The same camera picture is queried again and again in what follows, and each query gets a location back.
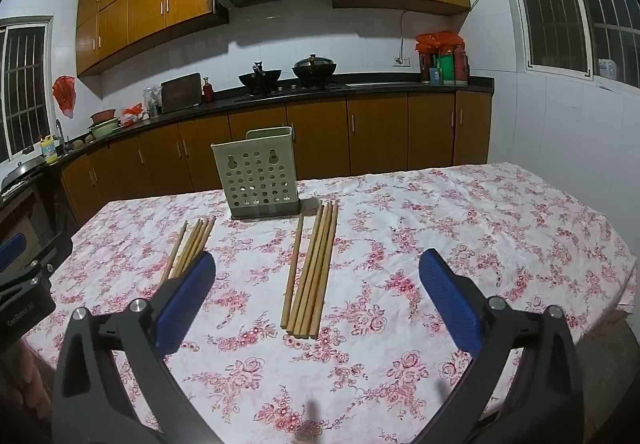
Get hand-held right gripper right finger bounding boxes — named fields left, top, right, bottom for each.
left=419, top=249, right=586, bottom=444

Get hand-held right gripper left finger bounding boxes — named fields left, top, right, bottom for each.
left=52, top=251, right=217, bottom=444

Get dark red bottle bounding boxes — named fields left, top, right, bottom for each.
left=454, top=48, right=471, bottom=84

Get gas stove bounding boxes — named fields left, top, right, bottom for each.
left=234, top=80, right=347, bottom=100

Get clear plastic bag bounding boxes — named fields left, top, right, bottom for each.
left=143, top=84, right=163, bottom=117

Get red bag over bottles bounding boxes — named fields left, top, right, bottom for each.
left=415, top=31, right=465, bottom=55

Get hanging red plastic bag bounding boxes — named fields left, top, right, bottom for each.
left=52, top=75, right=77, bottom=119

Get black wok with utensils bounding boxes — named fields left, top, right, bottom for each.
left=238, top=60, right=283, bottom=92

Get black kitchen countertop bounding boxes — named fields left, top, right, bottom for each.
left=0, top=74, right=496, bottom=189

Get metal chopstick holder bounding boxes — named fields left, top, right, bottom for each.
left=210, top=126, right=303, bottom=221

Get black wok with lid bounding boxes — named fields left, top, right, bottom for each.
left=292, top=54, right=338, bottom=80

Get yellow detergent bottle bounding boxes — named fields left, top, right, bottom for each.
left=41, top=134, right=60, bottom=165

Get dark wooden cutting board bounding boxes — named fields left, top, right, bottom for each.
left=160, top=72, right=203, bottom=113

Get person's left hand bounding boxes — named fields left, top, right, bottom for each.
left=15, top=341, right=53, bottom=420

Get wooden base cabinets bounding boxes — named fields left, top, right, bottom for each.
left=60, top=91, right=493, bottom=225

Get barred window beside sink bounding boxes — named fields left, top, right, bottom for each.
left=0, top=16, right=53, bottom=162

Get red and white plastic bag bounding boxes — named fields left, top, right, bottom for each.
left=120, top=104, right=151, bottom=127

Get floral pink white tablecloth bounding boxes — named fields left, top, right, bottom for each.
left=22, top=161, right=640, bottom=444

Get green carton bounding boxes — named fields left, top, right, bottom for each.
left=434, top=51, right=457, bottom=84

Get green basin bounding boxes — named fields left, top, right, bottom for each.
left=87, top=119, right=122, bottom=139

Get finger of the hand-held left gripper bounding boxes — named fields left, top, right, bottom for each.
left=0, top=232, right=60, bottom=287

